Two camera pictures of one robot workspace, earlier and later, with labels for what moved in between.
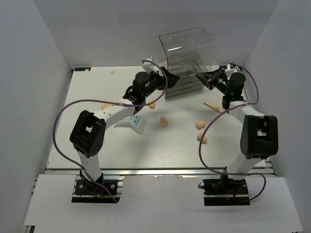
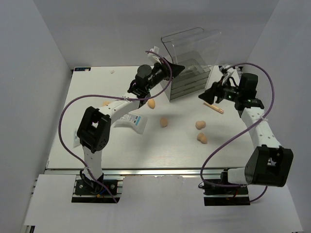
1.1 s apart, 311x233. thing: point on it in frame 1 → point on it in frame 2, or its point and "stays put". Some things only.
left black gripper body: (156, 83) stays put
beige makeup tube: (104, 105) stays put
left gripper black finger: (172, 78) → (176, 69)
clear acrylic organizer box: (185, 53) stays put
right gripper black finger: (206, 77) → (208, 96)
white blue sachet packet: (137, 123) stays put
